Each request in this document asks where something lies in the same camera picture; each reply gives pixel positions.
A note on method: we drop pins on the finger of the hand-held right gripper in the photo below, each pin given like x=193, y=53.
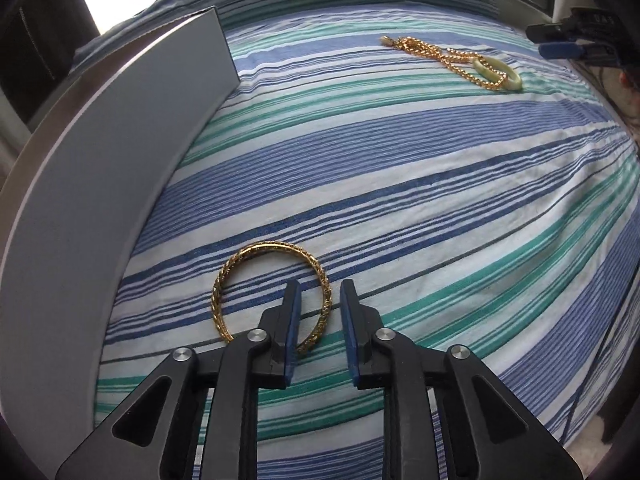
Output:
x=560, y=51
x=550, y=32

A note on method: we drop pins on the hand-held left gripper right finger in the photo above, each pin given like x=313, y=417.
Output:
x=350, y=337

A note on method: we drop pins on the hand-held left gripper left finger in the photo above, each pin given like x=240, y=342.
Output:
x=291, y=332

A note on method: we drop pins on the gold textured bangle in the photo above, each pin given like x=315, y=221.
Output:
x=220, y=285

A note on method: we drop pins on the long grey cardboard box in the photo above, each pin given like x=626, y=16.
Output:
x=100, y=185

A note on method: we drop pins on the cream jade bangle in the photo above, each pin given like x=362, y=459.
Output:
x=513, y=80

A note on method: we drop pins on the striped bed sheet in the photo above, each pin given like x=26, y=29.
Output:
x=425, y=210

